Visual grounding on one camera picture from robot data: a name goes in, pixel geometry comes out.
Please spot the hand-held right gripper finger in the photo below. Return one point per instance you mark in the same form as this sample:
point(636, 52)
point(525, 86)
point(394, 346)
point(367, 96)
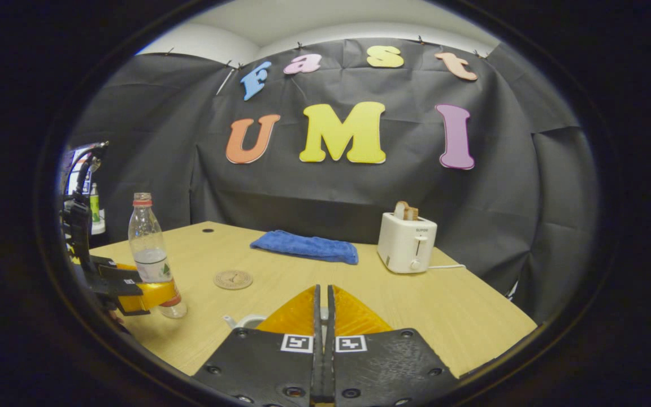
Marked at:
point(317, 362)
point(330, 362)

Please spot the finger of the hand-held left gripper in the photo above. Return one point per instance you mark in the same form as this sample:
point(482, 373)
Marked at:
point(116, 280)

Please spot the clear plastic water bottle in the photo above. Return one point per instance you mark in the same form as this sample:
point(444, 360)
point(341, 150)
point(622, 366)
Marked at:
point(147, 249)

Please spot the white ceramic teacup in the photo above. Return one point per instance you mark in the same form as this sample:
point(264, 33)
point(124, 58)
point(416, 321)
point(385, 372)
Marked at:
point(246, 321)

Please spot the round wooden coaster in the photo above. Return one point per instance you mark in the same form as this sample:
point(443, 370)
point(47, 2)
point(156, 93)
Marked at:
point(233, 280)

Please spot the green drink bottle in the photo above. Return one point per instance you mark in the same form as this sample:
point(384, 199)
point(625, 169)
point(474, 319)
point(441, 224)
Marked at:
point(94, 206)

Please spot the white side table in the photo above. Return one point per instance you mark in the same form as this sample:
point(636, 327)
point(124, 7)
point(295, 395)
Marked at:
point(98, 229)

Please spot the blue towel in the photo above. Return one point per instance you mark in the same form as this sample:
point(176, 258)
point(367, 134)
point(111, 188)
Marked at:
point(308, 247)

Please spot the white toaster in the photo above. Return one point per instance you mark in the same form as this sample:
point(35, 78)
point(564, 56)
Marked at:
point(404, 246)

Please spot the bread slice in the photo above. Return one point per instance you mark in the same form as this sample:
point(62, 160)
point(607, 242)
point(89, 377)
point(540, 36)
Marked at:
point(406, 211)

